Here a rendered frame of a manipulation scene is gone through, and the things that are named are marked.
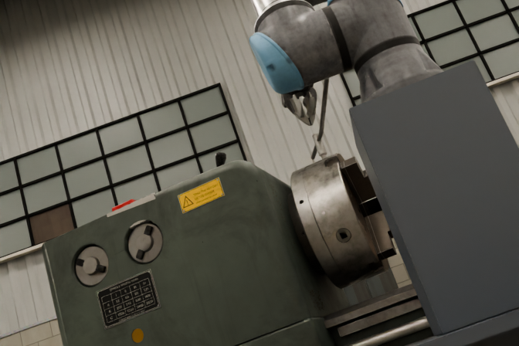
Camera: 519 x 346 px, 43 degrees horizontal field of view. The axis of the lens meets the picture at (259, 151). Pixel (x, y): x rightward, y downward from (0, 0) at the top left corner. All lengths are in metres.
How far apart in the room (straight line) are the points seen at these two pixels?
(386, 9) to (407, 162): 0.28
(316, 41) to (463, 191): 0.34
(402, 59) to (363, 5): 0.12
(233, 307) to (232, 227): 0.17
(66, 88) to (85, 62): 0.46
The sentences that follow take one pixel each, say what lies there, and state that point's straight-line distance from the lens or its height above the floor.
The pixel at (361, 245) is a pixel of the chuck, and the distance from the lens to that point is 1.52.
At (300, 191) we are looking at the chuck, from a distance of 1.55.
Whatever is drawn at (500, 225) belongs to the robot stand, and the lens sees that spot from 0.96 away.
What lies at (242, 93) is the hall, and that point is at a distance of 8.99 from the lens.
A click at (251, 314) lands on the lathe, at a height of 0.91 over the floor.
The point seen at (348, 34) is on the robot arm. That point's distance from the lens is 1.10.
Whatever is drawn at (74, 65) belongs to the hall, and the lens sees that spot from 9.81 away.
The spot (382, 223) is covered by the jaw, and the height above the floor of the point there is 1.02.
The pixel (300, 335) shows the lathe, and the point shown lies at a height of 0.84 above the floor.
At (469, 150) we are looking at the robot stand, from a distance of 0.98.
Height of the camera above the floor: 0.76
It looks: 19 degrees up
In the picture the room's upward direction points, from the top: 20 degrees counter-clockwise
